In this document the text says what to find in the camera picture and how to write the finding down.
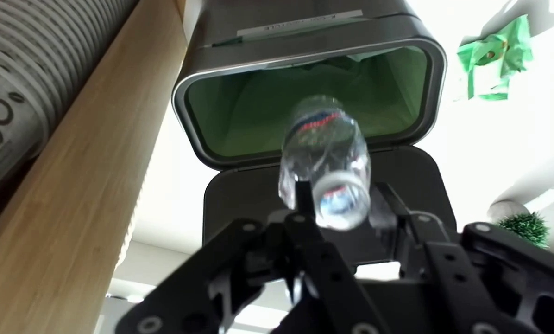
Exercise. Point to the green plastic wrapper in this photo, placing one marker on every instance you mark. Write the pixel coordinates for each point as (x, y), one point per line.
(495, 57)

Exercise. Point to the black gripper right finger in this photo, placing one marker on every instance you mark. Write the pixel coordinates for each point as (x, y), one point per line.
(472, 271)

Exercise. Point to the clear plastic water bottle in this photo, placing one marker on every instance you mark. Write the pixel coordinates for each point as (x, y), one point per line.
(324, 163)

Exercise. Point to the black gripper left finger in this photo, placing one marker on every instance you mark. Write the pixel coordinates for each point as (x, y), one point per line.
(244, 265)

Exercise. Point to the wooden cup dispenser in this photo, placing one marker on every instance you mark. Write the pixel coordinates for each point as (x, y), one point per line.
(83, 204)

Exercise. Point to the patterned paper cup stack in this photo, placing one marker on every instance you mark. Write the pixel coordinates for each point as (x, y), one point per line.
(28, 74)

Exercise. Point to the small green potted plant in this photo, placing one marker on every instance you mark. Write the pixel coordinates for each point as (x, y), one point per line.
(524, 226)

